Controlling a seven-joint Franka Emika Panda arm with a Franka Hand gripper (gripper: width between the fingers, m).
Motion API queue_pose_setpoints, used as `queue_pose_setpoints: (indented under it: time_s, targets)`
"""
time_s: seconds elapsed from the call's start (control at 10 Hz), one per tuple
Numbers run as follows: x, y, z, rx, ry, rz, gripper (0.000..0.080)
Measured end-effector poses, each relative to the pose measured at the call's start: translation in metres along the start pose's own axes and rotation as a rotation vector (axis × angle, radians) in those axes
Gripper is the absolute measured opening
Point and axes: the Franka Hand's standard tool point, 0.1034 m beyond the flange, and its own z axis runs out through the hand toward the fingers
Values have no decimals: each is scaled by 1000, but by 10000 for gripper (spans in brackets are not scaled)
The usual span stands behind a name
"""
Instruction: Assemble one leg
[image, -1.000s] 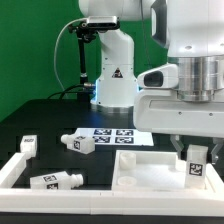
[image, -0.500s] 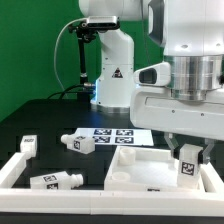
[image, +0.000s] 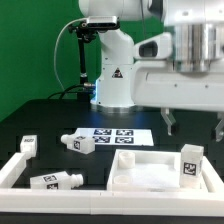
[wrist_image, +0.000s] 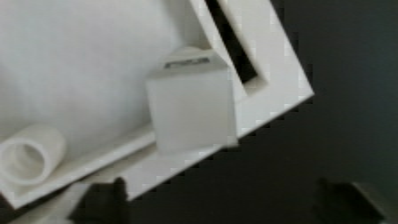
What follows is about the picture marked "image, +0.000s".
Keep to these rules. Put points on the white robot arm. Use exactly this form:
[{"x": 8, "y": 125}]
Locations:
[{"x": 196, "y": 27}]

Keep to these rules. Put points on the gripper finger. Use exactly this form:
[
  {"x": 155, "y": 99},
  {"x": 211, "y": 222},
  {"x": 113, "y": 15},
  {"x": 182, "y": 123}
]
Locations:
[
  {"x": 219, "y": 129},
  {"x": 167, "y": 115}
]

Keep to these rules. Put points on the white square tabletop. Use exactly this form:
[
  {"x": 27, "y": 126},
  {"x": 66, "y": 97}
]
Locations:
[{"x": 151, "y": 171}]

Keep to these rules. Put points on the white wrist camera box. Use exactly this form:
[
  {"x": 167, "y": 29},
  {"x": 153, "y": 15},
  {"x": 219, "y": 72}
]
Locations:
[{"x": 158, "y": 47}]

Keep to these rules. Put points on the white sheet with markers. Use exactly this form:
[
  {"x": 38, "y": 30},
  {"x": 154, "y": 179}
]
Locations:
[{"x": 127, "y": 137}]

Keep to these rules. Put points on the white U-shaped fence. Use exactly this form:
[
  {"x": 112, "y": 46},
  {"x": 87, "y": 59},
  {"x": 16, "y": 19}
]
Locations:
[{"x": 100, "y": 202}]

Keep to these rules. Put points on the camera on black stand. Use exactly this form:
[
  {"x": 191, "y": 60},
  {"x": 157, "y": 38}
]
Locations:
[{"x": 86, "y": 32}]

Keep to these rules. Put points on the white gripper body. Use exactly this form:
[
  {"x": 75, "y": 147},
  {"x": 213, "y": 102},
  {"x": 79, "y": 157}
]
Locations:
[{"x": 156, "y": 84}]

